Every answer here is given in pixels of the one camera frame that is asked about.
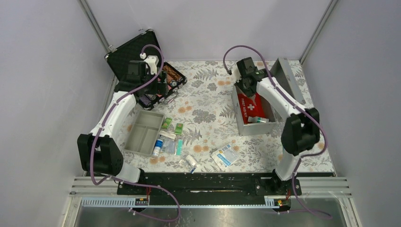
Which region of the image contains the clear syringe packet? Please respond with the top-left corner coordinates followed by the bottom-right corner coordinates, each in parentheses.
top-left (178, 159), bottom-right (200, 174)

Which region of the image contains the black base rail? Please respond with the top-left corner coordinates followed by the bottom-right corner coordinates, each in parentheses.
top-left (117, 172), bottom-right (302, 206)

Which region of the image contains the green sachet lower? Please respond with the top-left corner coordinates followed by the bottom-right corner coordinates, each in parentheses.
top-left (174, 123), bottom-right (183, 135)

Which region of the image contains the white bandage roll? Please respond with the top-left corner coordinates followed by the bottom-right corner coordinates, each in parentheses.
top-left (185, 155), bottom-right (198, 168)

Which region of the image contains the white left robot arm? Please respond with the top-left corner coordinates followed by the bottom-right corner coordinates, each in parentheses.
top-left (77, 88), bottom-right (165, 194)

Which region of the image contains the grey metal box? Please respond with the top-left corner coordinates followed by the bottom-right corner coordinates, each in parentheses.
top-left (232, 58), bottom-right (305, 136)

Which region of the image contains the green sachet upper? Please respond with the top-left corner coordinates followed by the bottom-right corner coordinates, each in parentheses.
top-left (161, 117), bottom-right (172, 130)

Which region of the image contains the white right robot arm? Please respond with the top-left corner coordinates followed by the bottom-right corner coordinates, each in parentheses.
top-left (234, 57), bottom-right (322, 195)

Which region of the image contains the teal strip packet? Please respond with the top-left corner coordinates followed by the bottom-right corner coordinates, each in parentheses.
top-left (175, 139), bottom-right (183, 156)

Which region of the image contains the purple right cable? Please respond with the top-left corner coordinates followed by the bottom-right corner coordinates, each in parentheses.
top-left (222, 45), bottom-right (333, 220)

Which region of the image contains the blue white gauze packet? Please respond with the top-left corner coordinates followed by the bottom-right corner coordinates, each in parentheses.
top-left (211, 144), bottom-right (239, 171)

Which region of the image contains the purple cable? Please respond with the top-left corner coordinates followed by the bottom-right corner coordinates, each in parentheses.
top-left (222, 45), bottom-right (333, 220)
top-left (89, 44), bottom-right (183, 223)

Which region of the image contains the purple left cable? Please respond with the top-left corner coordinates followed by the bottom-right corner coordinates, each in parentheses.
top-left (89, 44), bottom-right (183, 223)

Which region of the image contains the white blue-label bottle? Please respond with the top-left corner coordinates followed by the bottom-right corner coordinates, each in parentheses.
top-left (151, 139), bottom-right (163, 157)

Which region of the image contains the green sachet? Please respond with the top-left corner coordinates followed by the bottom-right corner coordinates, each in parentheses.
top-left (161, 117), bottom-right (172, 130)
top-left (174, 123), bottom-right (183, 135)

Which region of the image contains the grey plastic tray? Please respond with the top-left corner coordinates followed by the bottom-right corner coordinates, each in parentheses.
top-left (124, 110), bottom-right (165, 157)

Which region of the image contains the red first aid pouch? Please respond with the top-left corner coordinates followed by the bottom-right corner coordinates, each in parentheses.
top-left (237, 93), bottom-right (266, 124)

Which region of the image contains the black poker chip case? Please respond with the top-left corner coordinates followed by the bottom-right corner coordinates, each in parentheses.
top-left (105, 29), bottom-right (187, 110)

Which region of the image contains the white pill bottle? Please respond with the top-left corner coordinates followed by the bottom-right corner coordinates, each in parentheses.
top-left (247, 116), bottom-right (269, 123)

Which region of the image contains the floral table mat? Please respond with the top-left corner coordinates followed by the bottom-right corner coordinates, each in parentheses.
top-left (98, 60), bottom-right (335, 174)

